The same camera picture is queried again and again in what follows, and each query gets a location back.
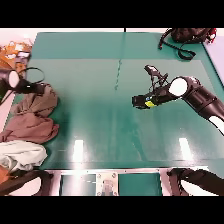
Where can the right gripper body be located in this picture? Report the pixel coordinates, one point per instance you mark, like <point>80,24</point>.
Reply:
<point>146,100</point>

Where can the taupe garment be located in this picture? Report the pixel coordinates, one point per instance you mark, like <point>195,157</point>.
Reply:
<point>41,101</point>

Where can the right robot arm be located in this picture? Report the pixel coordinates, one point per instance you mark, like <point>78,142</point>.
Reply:
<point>200,98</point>

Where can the pink-brown garment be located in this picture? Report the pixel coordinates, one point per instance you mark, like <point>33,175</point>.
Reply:
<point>30,128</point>

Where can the white garment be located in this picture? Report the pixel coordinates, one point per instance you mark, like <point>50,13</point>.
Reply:
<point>23,153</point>

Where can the orange heap of clothes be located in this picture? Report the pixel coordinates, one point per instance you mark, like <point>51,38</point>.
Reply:
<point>11,53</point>

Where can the orange garment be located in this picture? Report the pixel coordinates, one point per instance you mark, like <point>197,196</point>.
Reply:
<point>4,173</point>

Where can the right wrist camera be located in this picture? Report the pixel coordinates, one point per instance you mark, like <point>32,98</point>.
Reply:
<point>152,71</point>

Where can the silver frame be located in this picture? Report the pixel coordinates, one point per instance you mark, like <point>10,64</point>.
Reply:
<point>106,181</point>

